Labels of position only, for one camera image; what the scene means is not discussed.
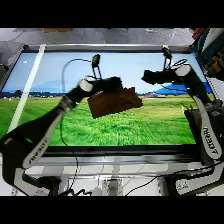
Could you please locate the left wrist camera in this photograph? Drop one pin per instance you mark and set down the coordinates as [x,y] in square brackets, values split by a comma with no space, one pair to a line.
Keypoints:
[96,60]

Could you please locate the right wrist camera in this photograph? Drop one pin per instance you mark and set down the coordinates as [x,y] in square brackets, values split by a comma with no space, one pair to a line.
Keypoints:
[166,52]

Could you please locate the silver frame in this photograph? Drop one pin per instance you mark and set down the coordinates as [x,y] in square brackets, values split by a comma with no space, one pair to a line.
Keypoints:
[113,169]

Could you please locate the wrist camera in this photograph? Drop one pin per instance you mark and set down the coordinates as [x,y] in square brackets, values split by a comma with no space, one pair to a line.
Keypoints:
[166,52]
[96,60]

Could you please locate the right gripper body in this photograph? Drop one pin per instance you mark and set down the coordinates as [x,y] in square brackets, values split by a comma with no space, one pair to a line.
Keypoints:
[156,77]

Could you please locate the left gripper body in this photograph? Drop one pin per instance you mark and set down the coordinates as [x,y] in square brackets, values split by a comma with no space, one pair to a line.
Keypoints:
[110,84]

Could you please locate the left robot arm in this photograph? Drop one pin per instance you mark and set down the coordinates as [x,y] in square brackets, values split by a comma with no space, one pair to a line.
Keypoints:
[36,141]

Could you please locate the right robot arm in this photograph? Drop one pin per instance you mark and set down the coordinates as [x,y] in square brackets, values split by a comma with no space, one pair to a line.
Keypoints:
[210,140]

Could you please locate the brown pants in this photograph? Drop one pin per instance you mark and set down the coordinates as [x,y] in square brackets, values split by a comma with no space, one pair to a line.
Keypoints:
[115,101]

